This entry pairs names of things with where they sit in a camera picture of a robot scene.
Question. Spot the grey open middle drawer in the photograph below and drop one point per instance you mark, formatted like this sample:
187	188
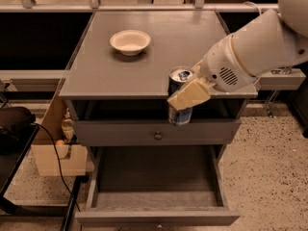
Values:
156	186

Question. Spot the round metal drawer knob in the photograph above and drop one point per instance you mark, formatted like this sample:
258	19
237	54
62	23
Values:
158	136

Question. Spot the white paper bowl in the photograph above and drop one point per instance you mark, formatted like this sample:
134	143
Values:
130	42

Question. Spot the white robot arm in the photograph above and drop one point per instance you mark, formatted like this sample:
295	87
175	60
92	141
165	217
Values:
271	40

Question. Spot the dark round object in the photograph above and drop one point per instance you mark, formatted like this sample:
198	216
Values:
15	119

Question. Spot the black side table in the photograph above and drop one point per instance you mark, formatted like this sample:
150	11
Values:
9	165

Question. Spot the grey top drawer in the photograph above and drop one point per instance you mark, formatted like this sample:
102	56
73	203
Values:
141	132

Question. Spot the grey wooden drawer cabinet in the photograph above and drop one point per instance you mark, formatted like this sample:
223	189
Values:
103	84

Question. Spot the silver blue redbull can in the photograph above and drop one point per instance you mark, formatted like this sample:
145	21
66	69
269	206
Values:
177	77

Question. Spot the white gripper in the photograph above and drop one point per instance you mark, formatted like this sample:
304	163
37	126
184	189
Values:
223	65

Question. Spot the cardboard box with items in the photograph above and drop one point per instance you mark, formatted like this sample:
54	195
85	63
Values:
53	156

